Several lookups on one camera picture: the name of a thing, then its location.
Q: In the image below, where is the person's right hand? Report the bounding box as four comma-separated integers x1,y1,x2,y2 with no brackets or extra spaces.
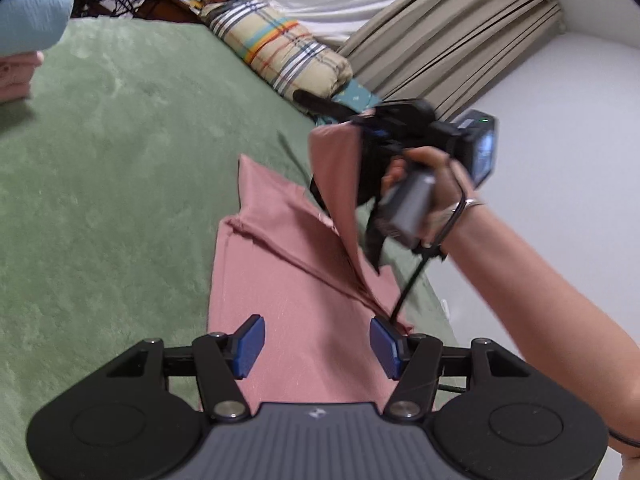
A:
381,146,476,253

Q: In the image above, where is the light blue folded cloth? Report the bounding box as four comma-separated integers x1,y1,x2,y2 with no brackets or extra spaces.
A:
0,0,75,57

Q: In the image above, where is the person's right forearm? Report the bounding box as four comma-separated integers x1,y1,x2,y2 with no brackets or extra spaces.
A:
442,202,640,443

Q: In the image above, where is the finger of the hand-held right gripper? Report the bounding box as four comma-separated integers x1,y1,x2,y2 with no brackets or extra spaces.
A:
292,91,363,123
366,199,397,275

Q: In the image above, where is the silver bracelet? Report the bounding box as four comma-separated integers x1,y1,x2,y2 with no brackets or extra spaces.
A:
449,199,487,217

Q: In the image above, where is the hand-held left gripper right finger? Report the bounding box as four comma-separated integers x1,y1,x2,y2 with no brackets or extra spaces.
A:
369,315,533,420

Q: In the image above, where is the pink long-sleeved shirt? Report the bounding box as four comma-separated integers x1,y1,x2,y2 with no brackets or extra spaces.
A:
207,122,416,413

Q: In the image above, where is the wide beige curtain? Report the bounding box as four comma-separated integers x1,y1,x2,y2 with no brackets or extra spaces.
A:
337,0,566,121

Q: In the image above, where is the plaid folded quilt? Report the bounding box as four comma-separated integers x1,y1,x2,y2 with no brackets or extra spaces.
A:
200,0,353,98

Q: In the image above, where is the pink folded cloth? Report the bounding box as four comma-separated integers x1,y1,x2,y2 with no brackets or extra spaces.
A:
0,50,45,106

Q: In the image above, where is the teal floral folded quilt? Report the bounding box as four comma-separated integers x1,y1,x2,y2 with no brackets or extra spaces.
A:
315,77,386,126

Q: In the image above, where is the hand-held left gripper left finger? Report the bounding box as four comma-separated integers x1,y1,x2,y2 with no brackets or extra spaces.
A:
105,314,266,421

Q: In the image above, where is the green bed blanket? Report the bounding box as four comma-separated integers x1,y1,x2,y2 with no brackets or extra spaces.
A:
0,17,458,480

